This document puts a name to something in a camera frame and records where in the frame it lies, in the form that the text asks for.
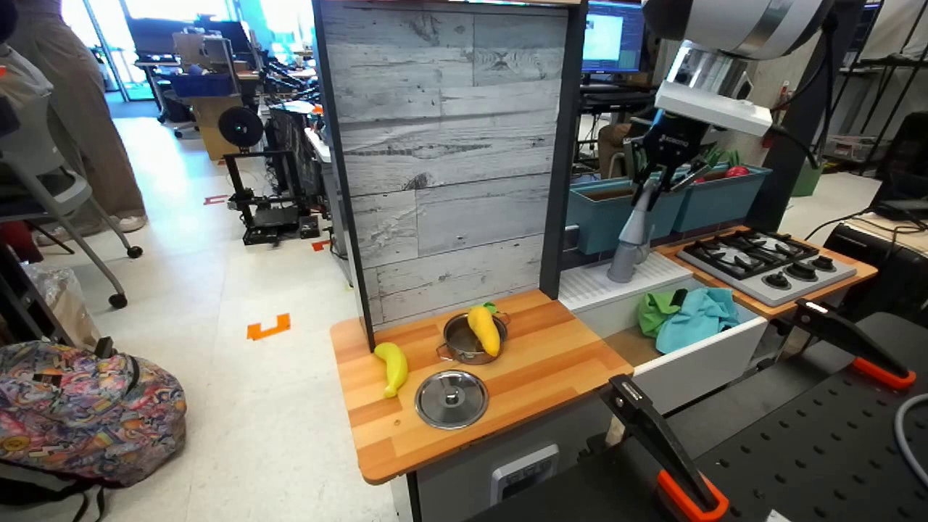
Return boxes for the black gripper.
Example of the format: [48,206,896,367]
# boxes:
[640,109,718,210]

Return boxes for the grey toy sink faucet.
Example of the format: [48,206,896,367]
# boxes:
[605,171,670,287]

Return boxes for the red toy radish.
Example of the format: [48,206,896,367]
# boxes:
[692,142,750,186]

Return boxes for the teal planter box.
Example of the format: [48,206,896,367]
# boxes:
[676,164,776,237]
[564,173,689,260]

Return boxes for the black burner grate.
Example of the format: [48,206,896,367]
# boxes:
[687,229,824,279]

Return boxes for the wooden countertop under stove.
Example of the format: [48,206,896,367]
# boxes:
[653,223,880,321]

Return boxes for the green cloth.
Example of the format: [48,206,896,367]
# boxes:
[632,287,689,341]

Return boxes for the teal cloth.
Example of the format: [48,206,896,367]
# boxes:
[653,284,745,357]

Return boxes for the computer monitor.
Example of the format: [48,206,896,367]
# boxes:
[577,0,648,81]

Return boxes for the grey toy stove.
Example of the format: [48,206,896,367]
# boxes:
[676,226,857,310]

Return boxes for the white toy sink basin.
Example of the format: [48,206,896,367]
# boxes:
[557,251,772,416]

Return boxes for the black clamp orange tip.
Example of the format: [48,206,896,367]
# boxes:
[767,299,922,393]
[600,374,732,522]

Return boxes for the wooden countertop with toys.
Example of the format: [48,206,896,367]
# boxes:
[328,287,635,486]

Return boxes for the black office chair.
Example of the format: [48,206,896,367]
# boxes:
[867,109,928,226]

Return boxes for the grey wood backsplash panel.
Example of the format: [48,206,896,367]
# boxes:
[318,2,574,329]

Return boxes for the yellow toy corn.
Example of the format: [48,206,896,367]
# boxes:
[463,299,505,358]

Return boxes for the small metal pot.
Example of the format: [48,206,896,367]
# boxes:
[440,310,511,367]

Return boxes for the metal pot lid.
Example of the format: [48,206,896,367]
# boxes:
[415,367,493,432]

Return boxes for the yellow toy banana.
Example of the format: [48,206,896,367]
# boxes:
[371,339,411,399]

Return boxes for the grey kitchen cabinet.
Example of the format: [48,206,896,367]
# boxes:
[403,386,640,522]

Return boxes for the black 3D printer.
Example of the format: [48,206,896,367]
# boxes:
[213,97,321,245]

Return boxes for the person in khaki trousers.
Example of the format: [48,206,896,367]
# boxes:
[3,0,150,237]

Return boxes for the grey folding chair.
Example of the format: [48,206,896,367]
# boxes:
[0,55,145,313]

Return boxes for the colourful patterned backpack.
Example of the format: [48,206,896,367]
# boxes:
[0,337,189,489]

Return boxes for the black frame post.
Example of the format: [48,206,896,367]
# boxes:
[535,2,590,302]
[310,0,376,351]

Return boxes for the grey cable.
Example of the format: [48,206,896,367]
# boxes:
[893,387,928,486]

